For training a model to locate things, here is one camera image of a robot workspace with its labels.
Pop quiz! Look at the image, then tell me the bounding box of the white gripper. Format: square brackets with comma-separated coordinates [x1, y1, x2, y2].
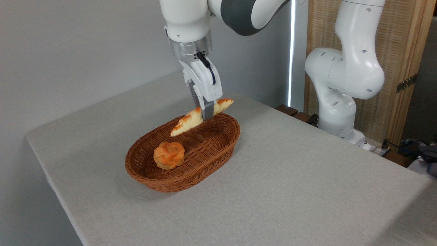
[178, 56, 223, 121]

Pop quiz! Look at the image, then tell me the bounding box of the brown oval wicker basket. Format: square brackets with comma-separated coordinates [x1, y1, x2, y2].
[125, 112, 241, 193]

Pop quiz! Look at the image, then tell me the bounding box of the round orange bread roll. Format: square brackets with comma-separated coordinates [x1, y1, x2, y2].
[153, 141, 185, 170]

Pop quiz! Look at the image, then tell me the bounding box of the metal screen hinge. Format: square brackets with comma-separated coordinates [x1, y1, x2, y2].
[396, 73, 418, 93]

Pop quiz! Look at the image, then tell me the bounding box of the grey tablecloth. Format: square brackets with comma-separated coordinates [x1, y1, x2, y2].
[26, 70, 437, 246]

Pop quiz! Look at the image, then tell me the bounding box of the white power strip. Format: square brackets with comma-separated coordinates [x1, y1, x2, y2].
[369, 145, 392, 158]

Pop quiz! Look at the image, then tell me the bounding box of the long braided bread loaf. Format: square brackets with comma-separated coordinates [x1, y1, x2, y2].
[170, 99, 234, 137]

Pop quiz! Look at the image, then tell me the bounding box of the dark brown wooden block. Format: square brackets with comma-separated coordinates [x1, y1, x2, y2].
[275, 104, 299, 117]
[293, 111, 313, 124]

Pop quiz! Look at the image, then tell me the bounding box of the thin black power cable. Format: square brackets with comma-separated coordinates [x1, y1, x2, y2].
[381, 138, 437, 161]

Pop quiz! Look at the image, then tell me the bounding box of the dark grey bag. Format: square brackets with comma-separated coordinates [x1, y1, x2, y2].
[399, 138, 437, 177]

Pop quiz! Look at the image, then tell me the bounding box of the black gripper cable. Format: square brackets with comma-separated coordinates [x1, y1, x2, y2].
[196, 51, 216, 85]

